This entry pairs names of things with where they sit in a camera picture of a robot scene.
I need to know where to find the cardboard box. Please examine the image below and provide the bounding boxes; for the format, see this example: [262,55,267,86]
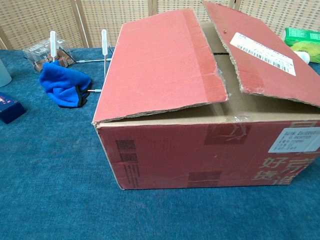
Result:
[91,0,320,191]

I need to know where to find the blue cloth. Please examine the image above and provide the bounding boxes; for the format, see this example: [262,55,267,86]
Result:
[39,62,92,109]

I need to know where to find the teal table cloth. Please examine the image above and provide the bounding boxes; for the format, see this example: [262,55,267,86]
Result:
[0,46,320,240]

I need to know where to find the clear snack box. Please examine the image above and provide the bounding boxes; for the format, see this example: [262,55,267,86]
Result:
[22,38,76,74]

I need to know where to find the dark blue printed box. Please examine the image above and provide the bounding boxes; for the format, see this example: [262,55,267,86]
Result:
[0,91,27,125]

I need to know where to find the white plastic mug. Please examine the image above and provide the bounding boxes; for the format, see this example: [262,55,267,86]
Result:
[0,58,13,88]

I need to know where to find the metal wire rack white tips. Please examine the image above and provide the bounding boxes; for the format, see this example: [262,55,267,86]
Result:
[49,29,114,94]

